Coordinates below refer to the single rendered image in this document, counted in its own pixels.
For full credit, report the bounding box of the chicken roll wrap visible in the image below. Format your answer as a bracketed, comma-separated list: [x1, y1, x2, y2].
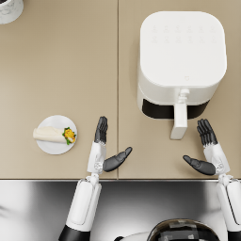
[32, 125, 77, 146]

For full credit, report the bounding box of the white air fryer drawer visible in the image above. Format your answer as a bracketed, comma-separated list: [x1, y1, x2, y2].
[141, 88, 211, 141]

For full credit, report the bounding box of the white air fryer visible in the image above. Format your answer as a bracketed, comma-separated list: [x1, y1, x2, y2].
[137, 10, 228, 111]

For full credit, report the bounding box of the white round plate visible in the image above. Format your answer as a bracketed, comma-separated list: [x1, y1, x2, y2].
[35, 114, 78, 155]

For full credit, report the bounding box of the dark round robot body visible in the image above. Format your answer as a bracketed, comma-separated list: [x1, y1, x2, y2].
[114, 218, 222, 241]

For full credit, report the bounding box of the white marble pot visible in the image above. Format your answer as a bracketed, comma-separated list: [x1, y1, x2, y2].
[0, 0, 24, 25]

